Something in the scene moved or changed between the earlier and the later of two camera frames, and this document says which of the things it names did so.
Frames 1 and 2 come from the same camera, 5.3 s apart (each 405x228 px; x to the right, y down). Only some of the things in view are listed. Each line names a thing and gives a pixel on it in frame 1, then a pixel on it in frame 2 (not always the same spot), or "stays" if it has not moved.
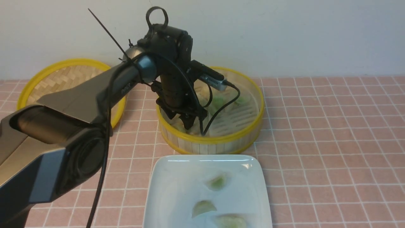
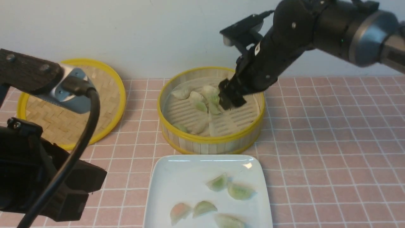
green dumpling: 217,183 stays
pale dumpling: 231,221 stays
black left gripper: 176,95 → 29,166
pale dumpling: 202,206 stays
